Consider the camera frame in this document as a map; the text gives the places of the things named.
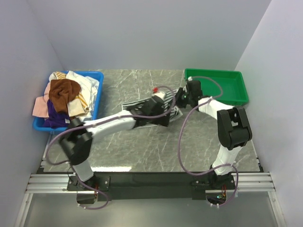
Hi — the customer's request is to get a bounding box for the cream yellow striped towel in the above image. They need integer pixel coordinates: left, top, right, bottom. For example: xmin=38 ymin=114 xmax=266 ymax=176
xmin=49 ymin=71 xmax=90 ymax=117

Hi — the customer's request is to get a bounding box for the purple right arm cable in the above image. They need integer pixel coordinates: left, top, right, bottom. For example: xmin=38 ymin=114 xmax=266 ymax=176
xmin=178 ymin=75 xmax=239 ymax=209

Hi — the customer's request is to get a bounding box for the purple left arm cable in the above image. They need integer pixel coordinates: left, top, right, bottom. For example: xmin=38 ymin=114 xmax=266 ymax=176
xmin=45 ymin=85 xmax=177 ymax=210

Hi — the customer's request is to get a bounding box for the brown towel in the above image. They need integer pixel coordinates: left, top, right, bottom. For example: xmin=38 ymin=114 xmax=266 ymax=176
xmin=49 ymin=79 xmax=81 ymax=115

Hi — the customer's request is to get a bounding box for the aluminium frame rail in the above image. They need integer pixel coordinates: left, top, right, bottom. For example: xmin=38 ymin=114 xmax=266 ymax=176
xmin=14 ymin=137 xmax=287 ymax=227

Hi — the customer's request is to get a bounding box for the blue plastic bin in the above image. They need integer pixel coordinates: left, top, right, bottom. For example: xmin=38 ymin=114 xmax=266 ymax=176
xmin=33 ymin=71 xmax=104 ymax=134

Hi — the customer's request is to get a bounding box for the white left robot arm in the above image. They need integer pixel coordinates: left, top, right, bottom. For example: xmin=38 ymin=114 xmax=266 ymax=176
xmin=59 ymin=92 xmax=170 ymax=190

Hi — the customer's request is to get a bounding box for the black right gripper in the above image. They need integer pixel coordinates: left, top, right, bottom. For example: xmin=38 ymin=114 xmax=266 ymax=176
xmin=169 ymin=87 xmax=193 ymax=109

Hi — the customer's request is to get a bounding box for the green plastic tray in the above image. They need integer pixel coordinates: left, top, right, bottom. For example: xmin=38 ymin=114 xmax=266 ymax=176
xmin=185 ymin=69 xmax=249 ymax=106

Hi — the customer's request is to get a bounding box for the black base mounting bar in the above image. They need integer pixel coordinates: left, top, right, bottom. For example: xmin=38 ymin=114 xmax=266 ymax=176
xmin=66 ymin=171 xmax=236 ymax=202

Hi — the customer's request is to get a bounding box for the green white striped towel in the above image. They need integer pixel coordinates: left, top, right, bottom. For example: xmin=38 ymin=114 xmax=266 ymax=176
xmin=121 ymin=89 xmax=183 ymax=128

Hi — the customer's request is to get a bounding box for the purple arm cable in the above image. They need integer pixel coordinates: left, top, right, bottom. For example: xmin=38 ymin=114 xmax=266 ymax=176
xmin=45 ymin=85 xmax=177 ymax=210
xmin=178 ymin=75 xmax=239 ymax=209

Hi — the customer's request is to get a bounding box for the purple towel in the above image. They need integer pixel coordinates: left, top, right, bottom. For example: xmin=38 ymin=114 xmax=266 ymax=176
xmin=43 ymin=99 xmax=70 ymax=129

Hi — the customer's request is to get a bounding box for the pink towel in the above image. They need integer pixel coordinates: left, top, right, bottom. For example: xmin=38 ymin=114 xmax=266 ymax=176
xmin=32 ymin=82 xmax=50 ymax=118

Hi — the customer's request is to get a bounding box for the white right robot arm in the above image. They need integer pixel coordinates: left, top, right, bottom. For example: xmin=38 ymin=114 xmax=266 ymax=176
xmin=177 ymin=76 xmax=252 ymax=189

